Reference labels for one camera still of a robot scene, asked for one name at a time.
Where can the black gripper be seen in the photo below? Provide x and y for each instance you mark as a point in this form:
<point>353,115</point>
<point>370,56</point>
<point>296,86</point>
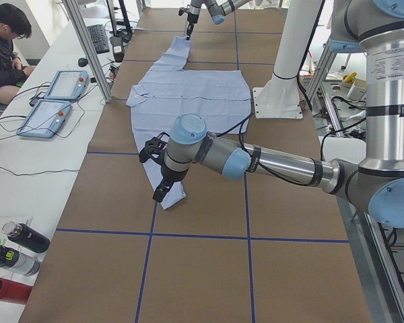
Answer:
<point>191,18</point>
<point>172,175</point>

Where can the light blue striped shirt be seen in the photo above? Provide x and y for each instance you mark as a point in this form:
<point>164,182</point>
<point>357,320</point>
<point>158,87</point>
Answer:
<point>197,109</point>

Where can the black keyboard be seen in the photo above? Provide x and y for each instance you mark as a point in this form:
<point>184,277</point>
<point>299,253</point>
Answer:
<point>98,37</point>

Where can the black computer mouse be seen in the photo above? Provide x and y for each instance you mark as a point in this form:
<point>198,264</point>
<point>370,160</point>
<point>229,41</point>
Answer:
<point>82,62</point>

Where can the upper blue teach pendant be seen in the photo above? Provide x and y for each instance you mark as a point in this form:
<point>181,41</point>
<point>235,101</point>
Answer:
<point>67,85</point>

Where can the blue teach pendant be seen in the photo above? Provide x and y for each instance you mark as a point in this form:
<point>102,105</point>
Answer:
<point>45,119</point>
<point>67,85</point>

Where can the lower blue teach pendant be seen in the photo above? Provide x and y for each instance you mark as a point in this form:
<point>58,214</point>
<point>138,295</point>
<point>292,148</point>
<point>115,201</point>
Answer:
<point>45,119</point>

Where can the grey black water bottle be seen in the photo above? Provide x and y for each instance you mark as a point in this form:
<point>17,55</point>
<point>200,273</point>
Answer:
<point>18,262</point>

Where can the seated person in black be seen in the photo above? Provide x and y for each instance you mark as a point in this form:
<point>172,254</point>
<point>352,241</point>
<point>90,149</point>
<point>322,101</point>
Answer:
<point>14,24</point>

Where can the red bottle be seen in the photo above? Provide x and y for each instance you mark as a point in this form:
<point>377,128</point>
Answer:
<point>14,292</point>

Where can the white plastic chair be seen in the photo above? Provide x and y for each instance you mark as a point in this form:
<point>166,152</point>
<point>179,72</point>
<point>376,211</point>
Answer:
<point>348,149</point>

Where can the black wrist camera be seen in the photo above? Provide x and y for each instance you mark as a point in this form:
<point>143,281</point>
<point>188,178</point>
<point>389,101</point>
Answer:
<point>154,149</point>

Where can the grey aluminium frame post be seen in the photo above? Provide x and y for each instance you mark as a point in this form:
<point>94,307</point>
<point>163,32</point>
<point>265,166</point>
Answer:
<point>76,19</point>

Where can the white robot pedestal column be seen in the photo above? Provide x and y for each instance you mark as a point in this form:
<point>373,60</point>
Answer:
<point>280,98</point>

